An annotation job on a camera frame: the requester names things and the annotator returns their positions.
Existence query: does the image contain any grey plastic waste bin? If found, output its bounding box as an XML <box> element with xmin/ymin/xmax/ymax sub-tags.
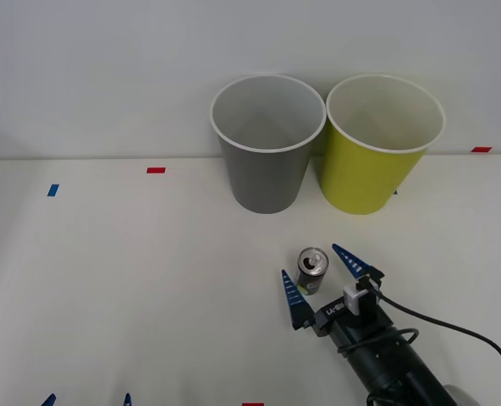
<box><xmin>210</xmin><ymin>74</ymin><xmax>328</xmax><ymax>215</ymax></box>

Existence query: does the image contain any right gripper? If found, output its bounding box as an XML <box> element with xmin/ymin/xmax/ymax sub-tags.
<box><xmin>280</xmin><ymin>243</ymin><xmax>395</xmax><ymax>339</ymax></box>

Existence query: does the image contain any black drink can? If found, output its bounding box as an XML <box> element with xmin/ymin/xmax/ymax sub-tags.
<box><xmin>296</xmin><ymin>247</ymin><xmax>331</xmax><ymax>298</ymax></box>

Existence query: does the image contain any yellow-green plastic waste bin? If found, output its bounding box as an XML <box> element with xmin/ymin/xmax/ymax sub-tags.
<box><xmin>319</xmin><ymin>74</ymin><xmax>447</xmax><ymax>216</ymax></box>

